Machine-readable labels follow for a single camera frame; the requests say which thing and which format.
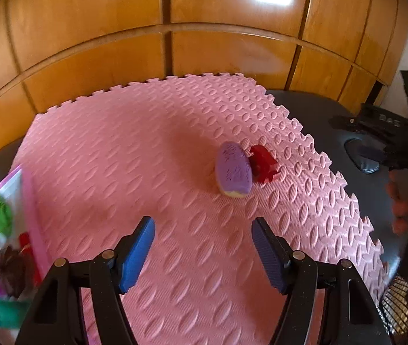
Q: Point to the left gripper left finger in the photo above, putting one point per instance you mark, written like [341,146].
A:
[111,274]

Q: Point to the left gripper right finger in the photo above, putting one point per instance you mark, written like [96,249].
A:
[294,275]

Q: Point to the teal castle cup toy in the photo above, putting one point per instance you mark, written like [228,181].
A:
[12,313]

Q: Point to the red angular block toy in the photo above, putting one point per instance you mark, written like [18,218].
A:
[264,166]

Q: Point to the purple oval soap toy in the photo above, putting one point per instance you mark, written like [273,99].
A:
[233,170]

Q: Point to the person's right hand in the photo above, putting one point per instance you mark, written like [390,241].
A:
[399,207]

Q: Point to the black leather massage table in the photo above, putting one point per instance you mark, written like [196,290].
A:
[314,112]

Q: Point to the red toy car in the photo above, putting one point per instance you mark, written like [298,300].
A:
[32,271]

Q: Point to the dark maroon spiky toy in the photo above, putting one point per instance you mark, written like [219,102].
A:
[15,272]

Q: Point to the pink rimmed white tray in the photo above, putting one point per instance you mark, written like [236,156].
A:
[17,191]

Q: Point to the pink foam puzzle mat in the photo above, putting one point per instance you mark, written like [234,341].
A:
[101,163]

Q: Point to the wooden wardrobe wall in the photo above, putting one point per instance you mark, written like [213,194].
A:
[52,51]

